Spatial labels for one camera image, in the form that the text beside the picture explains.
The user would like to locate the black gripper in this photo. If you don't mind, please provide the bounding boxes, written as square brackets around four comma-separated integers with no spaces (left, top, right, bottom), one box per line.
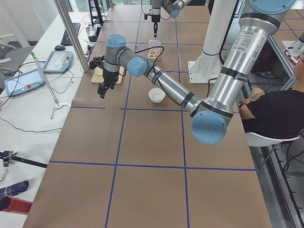
[97,69,119,99]
[151,8,161,30]

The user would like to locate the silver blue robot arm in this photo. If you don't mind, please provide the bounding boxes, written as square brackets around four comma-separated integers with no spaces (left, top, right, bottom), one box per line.
[94,0,295,144]
[145,0,191,34]

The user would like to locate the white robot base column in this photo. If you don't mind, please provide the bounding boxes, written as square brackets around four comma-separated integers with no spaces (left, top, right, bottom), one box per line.
[188,0,238,83]

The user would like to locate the clear plastic egg box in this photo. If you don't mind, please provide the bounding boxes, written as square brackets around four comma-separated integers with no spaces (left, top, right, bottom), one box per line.
[148,39,162,60]

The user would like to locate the wooden cutting board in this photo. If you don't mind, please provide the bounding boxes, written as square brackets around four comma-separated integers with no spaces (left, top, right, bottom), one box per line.
[91,66,126,85]

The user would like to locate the white round bowl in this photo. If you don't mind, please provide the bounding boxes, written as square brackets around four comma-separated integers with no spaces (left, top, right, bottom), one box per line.
[148,88,166,103]

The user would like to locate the metal reacher grabber stick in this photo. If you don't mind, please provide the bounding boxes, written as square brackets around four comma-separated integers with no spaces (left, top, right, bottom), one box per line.
[30,51,71,119]

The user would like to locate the teach pendant tablet far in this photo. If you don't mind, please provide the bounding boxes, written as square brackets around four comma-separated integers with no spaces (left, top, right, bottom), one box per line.
[43,51,73,74]

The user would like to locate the teach pendant tablet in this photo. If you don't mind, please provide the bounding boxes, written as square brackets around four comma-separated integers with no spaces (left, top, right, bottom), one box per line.
[43,51,73,74]
[4,69,46,96]

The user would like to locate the black keyboard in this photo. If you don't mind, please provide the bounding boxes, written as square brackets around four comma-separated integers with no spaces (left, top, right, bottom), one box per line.
[60,22,81,47]

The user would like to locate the black computer mouse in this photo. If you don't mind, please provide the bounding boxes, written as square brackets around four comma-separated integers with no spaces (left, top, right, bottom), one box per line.
[54,45,66,51]

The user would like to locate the teach pendant tablet near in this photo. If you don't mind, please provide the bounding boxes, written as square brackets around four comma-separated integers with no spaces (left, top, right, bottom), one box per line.
[4,69,46,96]

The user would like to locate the black tripod rod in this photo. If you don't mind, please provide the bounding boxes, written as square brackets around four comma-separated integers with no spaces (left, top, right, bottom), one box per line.
[0,151,48,168]

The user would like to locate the folded blue umbrella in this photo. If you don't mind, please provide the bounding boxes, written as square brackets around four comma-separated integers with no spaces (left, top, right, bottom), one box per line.
[0,180,29,198]

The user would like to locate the red cylinder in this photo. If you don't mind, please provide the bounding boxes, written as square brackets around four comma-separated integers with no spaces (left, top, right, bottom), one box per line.
[0,196,32,215]

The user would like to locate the white chair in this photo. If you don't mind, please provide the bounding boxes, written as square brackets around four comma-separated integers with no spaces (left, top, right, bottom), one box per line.
[245,130,304,171]

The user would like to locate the person in black shirt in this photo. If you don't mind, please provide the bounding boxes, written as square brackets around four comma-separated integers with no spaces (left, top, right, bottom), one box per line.
[238,54,304,139]

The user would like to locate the aluminium frame post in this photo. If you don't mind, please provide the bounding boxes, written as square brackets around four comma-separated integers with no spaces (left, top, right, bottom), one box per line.
[54,0,89,72]

